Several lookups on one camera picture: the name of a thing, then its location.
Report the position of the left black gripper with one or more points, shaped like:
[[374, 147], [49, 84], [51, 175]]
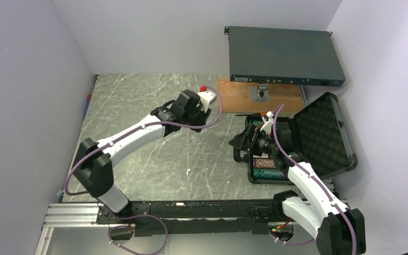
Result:
[[203, 115]]

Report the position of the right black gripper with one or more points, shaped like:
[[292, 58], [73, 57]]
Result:
[[240, 141]]

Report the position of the black poker set case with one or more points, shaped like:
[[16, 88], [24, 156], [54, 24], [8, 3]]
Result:
[[316, 134]]

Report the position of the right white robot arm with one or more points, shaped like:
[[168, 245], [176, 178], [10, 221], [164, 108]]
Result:
[[334, 226]]

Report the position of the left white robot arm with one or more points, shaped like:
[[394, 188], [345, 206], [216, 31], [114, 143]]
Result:
[[94, 161]]

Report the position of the poker chip row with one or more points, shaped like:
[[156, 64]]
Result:
[[268, 174], [264, 163]]

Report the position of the bottom poker chip row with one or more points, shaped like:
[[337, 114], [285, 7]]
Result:
[[268, 174]]

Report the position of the wooden base board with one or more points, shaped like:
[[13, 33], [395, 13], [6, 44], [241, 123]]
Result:
[[241, 97]]

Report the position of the dark grey rack server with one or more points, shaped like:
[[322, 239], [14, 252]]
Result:
[[283, 56]]

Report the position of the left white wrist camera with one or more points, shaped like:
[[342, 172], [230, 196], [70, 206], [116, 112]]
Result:
[[207, 97]]

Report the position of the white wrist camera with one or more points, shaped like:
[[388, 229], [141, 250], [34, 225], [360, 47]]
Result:
[[268, 120], [207, 97]]

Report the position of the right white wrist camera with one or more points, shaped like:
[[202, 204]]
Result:
[[268, 120]]

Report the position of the orange handled screwdriver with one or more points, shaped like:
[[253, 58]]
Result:
[[250, 114]]

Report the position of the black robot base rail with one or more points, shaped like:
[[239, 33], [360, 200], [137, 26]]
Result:
[[255, 216]]

